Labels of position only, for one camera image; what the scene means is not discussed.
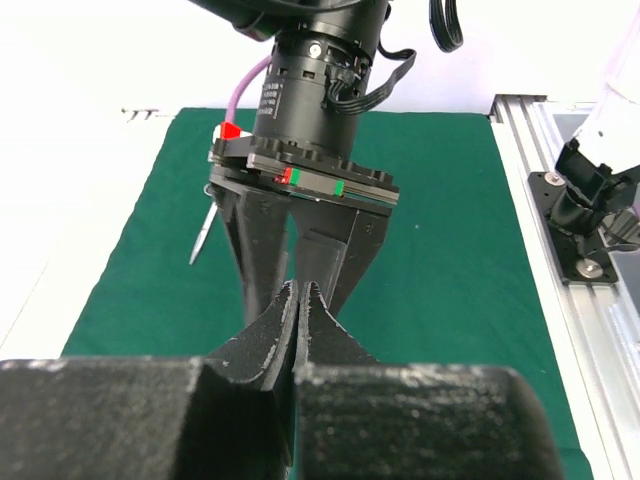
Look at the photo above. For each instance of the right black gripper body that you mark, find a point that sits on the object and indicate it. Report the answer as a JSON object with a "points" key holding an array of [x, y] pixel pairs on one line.
{"points": [[309, 171]]}

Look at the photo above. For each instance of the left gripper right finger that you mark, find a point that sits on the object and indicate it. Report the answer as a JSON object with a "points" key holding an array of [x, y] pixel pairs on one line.
{"points": [[360, 418]]}

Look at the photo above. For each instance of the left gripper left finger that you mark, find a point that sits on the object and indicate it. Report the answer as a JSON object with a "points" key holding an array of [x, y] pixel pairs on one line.
{"points": [[226, 415]]}

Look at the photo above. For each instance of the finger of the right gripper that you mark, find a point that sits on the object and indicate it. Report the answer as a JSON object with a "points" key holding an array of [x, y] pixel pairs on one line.
{"points": [[255, 222], [335, 245]]}

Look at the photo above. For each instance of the steel surgical scissors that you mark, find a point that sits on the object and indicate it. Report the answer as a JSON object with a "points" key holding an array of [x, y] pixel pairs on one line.
{"points": [[206, 225]]}

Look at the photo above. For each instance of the green surgical drape cloth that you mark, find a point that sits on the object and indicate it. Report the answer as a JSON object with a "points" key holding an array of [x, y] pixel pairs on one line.
{"points": [[451, 284]]}

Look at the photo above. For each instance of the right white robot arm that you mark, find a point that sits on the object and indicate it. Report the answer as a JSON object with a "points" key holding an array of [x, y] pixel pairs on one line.
{"points": [[289, 194]]}

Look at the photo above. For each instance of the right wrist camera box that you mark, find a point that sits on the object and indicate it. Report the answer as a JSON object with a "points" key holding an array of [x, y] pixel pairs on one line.
{"points": [[228, 131]]}

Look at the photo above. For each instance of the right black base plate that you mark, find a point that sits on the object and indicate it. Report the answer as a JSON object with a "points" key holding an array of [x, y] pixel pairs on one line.
{"points": [[576, 246]]}

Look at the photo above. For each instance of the aluminium front rail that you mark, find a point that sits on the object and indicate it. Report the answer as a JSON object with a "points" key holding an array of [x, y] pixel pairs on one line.
{"points": [[589, 311]]}

